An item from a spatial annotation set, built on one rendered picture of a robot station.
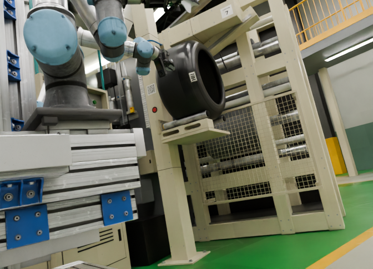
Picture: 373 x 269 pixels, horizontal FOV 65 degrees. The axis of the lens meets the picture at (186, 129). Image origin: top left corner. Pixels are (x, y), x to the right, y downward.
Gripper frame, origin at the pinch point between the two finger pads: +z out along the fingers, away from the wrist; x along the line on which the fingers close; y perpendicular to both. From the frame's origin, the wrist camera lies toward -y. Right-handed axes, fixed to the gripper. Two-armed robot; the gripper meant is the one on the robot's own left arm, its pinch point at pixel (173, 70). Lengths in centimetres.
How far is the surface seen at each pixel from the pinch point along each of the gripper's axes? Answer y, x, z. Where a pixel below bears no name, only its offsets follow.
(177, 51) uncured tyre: 14.4, -2.6, 3.9
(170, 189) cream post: -68, 32, 30
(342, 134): 64, -81, 684
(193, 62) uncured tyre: 2.8, -12.1, 5.9
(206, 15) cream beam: 60, -13, 41
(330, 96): 167, -79, 673
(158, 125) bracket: -26.6, 24.6, 13.4
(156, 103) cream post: -6.3, 30.1, 22.5
